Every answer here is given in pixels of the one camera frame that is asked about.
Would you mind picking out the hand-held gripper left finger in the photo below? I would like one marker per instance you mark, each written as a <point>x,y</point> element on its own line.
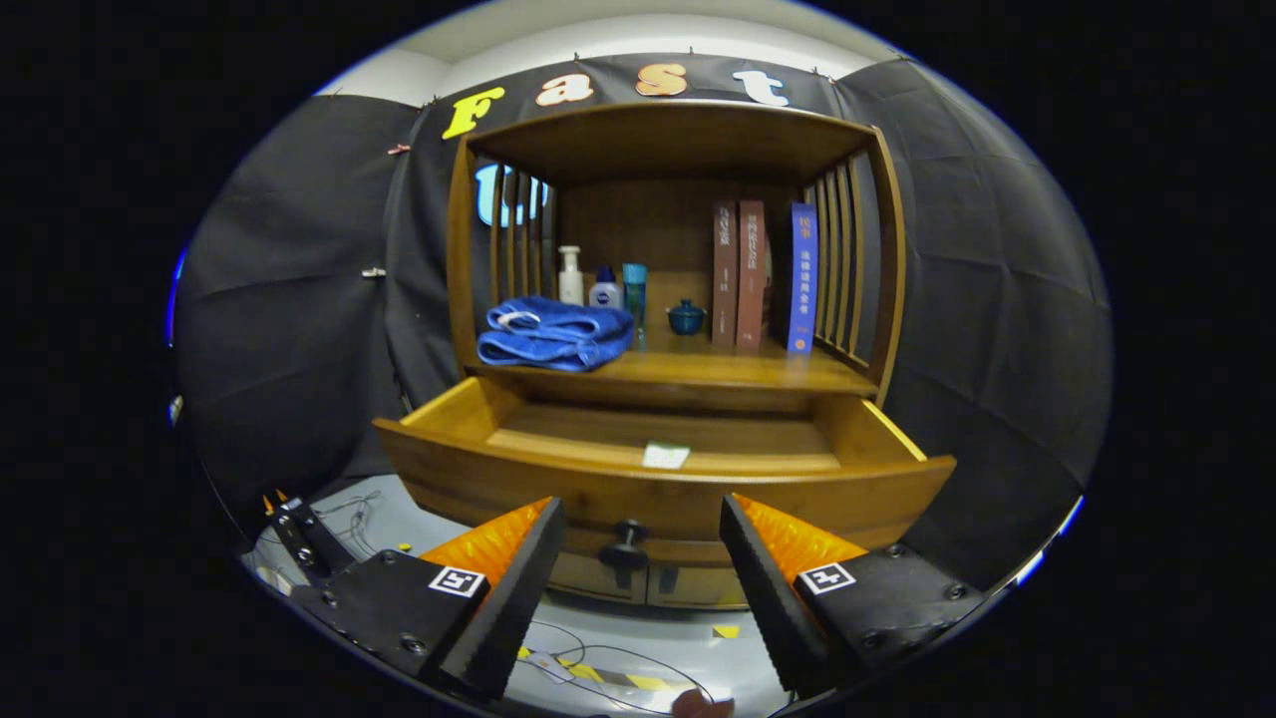
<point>508,608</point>

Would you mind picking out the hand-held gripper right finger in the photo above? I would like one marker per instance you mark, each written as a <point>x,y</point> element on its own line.
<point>778,608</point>

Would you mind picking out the wooden drawer with black knob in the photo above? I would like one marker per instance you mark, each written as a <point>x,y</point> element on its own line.
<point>518,489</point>

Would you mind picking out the wooden cabinet door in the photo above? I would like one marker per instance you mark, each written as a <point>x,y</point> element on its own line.
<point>698,588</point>
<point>583,576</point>

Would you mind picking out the wooden countertop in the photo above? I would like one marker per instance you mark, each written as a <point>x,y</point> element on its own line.
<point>698,367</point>

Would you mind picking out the wooden cabinet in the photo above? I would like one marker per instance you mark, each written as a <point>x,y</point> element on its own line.
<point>648,140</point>

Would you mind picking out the yellow black floor tape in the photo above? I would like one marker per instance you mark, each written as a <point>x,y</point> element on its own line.
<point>648,683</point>

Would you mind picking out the black device with orange tips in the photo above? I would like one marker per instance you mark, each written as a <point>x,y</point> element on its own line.
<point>309,538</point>

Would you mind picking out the folded blue towel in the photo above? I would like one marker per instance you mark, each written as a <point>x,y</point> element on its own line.
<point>558,339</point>

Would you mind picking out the small blue lidded pot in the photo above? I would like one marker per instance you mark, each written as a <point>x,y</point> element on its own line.
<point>686,320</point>

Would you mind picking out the small white blue-capped bottle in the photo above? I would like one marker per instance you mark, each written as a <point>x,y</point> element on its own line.
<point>605,294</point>

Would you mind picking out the blue book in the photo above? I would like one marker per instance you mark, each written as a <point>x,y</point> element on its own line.
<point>802,279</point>

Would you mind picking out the white pump bottle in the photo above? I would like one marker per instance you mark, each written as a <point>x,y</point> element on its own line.
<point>571,284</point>

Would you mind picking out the reddish brown book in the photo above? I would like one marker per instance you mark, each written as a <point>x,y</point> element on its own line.
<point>751,279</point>

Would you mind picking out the dark brown book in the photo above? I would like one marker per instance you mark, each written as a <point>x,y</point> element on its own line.
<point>725,279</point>

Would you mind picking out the teal slim bottle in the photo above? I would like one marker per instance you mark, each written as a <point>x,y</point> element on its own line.
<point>634,289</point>

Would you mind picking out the black backdrop cloth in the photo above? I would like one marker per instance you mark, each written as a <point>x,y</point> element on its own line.
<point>997,299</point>

